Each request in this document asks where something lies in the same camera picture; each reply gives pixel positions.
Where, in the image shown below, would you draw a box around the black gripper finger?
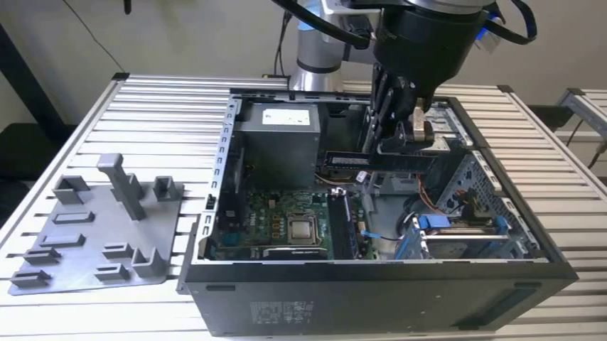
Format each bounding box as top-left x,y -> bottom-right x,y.
364,63 -> 398,146
379,80 -> 436,154

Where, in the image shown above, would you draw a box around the silver CPU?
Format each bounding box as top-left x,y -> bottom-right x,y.
290,220 -> 316,244

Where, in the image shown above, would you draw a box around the black case fan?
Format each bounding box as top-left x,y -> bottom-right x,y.
220,141 -> 248,232

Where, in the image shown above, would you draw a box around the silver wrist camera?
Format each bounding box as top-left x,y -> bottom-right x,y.
474,31 -> 504,55

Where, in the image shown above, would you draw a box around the black open PC case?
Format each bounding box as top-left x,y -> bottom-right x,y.
176,87 -> 580,337

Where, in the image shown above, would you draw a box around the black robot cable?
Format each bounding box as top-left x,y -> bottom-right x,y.
270,0 -> 372,50

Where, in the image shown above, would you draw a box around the grey parts rack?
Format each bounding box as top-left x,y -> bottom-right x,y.
8,153 -> 187,296

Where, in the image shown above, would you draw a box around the black graphics card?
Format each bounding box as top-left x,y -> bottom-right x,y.
258,247 -> 331,261

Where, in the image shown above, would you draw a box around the black slanted post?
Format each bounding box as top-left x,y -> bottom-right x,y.
0,23 -> 67,136

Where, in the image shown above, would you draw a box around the yellow black drive wires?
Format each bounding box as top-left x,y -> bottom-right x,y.
454,189 -> 480,215

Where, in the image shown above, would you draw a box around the black camera cable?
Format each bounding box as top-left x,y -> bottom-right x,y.
486,0 -> 543,46

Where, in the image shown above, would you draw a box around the blue disk carrier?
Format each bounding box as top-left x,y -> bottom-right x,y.
412,214 -> 514,260

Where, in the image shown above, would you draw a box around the green motherboard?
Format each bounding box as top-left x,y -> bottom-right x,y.
208,188 -> 376,262

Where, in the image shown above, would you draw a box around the yellow black power wires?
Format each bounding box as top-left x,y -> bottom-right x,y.
314,169 -> 370,186

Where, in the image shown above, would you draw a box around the grey power supply unit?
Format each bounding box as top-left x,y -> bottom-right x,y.
235,102 -> 324,190

